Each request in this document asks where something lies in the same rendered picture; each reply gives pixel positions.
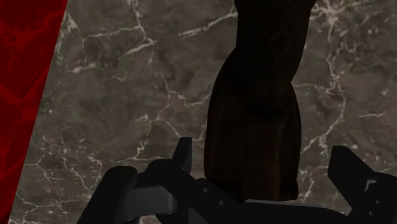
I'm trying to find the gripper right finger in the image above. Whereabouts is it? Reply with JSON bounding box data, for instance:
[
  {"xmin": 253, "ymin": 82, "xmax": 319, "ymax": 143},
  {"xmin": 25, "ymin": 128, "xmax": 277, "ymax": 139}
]
[{"xmin": 327, "ymin": 144, "xmax": 397, "ymax": 224}]

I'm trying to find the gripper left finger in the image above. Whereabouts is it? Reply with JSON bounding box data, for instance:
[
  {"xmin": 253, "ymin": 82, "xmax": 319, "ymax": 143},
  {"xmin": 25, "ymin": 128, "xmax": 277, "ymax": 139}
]
[{"xmin": 76, "ymin": 136, "xmax": 246, "ymax": 224}]

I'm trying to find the dark brown curved vase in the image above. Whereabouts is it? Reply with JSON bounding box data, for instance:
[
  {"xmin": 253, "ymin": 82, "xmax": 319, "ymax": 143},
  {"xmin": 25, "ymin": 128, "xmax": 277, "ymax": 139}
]
[{"xmin": 203, "ymin": 0, "xmax": 319, "ymax": 203}]

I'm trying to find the red patterned robot stand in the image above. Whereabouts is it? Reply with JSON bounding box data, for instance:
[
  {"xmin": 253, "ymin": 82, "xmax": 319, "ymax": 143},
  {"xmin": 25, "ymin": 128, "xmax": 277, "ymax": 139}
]
[{"xmin": 0, "ymin": 0, "xmax": 69, "ymax": 224}]

